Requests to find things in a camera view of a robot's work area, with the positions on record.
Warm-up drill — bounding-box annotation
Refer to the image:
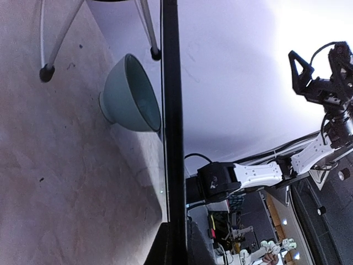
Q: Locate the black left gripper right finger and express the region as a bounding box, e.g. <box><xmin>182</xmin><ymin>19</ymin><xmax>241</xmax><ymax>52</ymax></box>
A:
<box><xmin>186</xmin><ymin>218</ymin><xmax>215</xmax><ymax>265</ymax></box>

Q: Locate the white whiteboard with black frame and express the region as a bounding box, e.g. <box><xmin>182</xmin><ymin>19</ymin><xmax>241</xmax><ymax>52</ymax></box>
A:
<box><xmin>161</xmin><ymin>1</ymin><xmax>188</xmax><ymax>264</ymax></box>

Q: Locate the clear glass bowl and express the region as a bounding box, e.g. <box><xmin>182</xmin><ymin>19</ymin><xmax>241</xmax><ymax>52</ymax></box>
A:
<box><xmin>99</xmin><ymin>54</ymin><xmax>162</xmax><ymax>133</ymax></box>

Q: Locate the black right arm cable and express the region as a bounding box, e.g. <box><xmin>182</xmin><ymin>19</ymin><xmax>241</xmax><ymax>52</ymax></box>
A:
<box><xmin>310</xmin><ymin>41</ymin><xmax>340</xmax><ymax>67</ymax></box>

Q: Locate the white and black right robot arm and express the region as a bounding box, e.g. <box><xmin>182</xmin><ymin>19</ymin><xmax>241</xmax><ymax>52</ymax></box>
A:
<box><xmin>186</xmin><ymin>42</ymin><xmax>352</xmax><ymax>206</ymax></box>

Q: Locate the metal whiteboard stand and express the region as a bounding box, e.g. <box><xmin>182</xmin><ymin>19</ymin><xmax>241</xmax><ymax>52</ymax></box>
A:
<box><xmin>39</xmin><ymin>0</ymin><xmax>162</xmax><ymax>82</ymax></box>

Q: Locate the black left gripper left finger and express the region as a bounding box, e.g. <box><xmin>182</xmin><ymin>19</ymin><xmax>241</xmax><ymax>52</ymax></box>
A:
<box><xmin>144</xmin><ymin>222</ymin><xmax>172</xmax><ymax>265</ymax></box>

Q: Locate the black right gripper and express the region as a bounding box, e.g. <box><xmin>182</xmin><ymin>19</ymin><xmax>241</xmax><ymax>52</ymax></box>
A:
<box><xmin>288</xmin><ymin>50</ymin><xmax>353</xmax><ymax>114</ymax></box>

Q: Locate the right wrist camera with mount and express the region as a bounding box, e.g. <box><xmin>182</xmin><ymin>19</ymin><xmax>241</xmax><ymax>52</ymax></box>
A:
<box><xmin>328</xmin><ymin>41</ymin><xmax>352</xmax><ymax>81</ymax></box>

